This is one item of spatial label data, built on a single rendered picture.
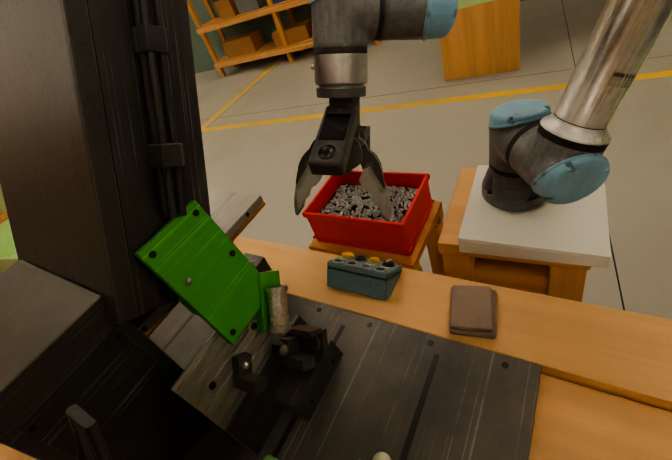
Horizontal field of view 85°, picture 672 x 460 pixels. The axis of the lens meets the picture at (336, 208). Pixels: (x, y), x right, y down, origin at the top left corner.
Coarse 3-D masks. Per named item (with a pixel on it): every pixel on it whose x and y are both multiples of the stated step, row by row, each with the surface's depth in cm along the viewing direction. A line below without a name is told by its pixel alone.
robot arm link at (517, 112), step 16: (496, 112) 78; (512, 112) 76; (528, 112) 74; (544, 112) 73; (496, 128) 78; (512, 128) 75; (528, 128) 72; (496, 144) 80; (512, 144) 74; (496, 160) 83
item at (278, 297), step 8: (272, 288) 62; (280, 288) 62; (272, 296) 62; (280, 296) 62; (272, 304) 62; (280, 304) 62; (272, 312) 62; (280, 312) 62; (272, 320) 62; (280, 320) 61; (288, 320) 63; (272, 328) 61; (280, 328) 61; (288, 328) 62
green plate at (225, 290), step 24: (192, 216) 56; (168, 240) 53; (192, 240) 55; (216, 240) 58; (168, 264) 52; (192, 264) 55; (216, 264) 58; (240, 264) 61; (192, 288) 55; (216, 288) 57; (240, 288) 60; (192, 312) 62; (216, 312) 57; (240, 312) 60
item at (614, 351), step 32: (288, 256) 97; (320, 256) 93; (288, 288) 88; (320, 288) 85; (416, 288) 77; (448, 288) 75; (384, 320) 74; (416, 320) 71; (448, 320) 69; (512, 320) 66; (544, 320) 64; (576, 320) 62; (608, 320) 61; (640, 320) 59; (512, 352) 62; (544, 352) 60; (576, 352) 59; (608, 352) 57; (640, 352) 56; (608, 384) 54; (640, 384) 53
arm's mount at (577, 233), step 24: (480, 168) 101; (480, 192) 94; (600, 192) 84; (480, 216) 88; (504, 216) 86; (528, 216) 84; (552, 216) 82; (576, 216) 80; (600, 216) 79; (480, 240) 82; (504, 240) 81; (528, 240) 79; (552, 240) 77; (576, 240) 76; (600, 240) 74; (576, 264) 76; (600, 264) 73
